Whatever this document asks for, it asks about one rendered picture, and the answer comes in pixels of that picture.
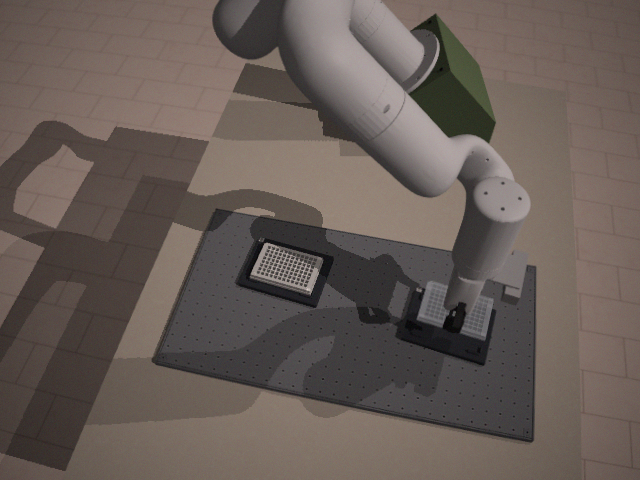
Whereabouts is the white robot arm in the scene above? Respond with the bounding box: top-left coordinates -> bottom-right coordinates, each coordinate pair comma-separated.
212,0 -> 531,306

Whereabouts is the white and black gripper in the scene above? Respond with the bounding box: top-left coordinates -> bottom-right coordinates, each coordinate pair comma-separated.
442,265 -> 486,333

